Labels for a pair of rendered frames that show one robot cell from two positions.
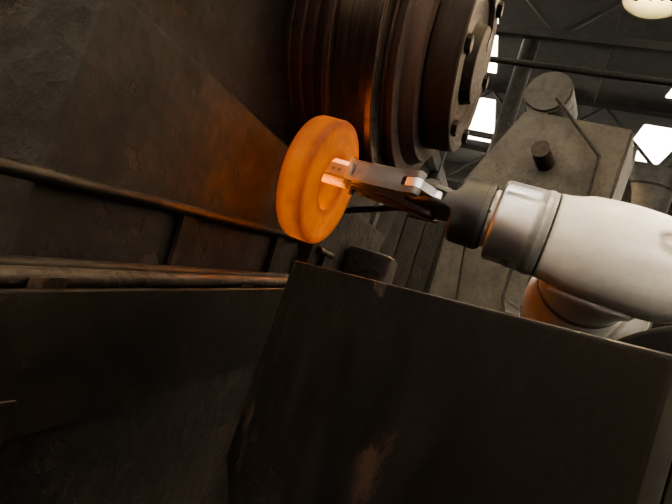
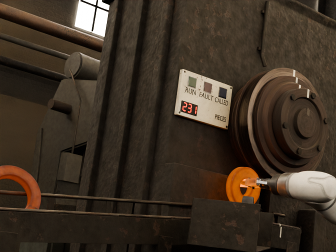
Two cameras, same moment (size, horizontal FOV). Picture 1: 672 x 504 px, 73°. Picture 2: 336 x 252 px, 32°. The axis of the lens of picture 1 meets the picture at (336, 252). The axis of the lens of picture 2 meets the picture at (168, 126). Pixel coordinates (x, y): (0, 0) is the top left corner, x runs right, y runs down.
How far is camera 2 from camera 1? 1.77 m
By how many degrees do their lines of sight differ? 35
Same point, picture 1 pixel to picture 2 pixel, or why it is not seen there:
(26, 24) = (161, 174)
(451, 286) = not seen: outside the picture
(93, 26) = (172, 172)
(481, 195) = (275, 179)
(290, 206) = (231, 197)
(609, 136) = not seen: outside the picture
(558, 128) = not seen: outside the picture
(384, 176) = (251, 181)
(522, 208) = (282, 180)
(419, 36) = (266, 130)
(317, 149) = (233, 179)
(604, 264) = (298, 190)
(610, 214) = (298, 176)
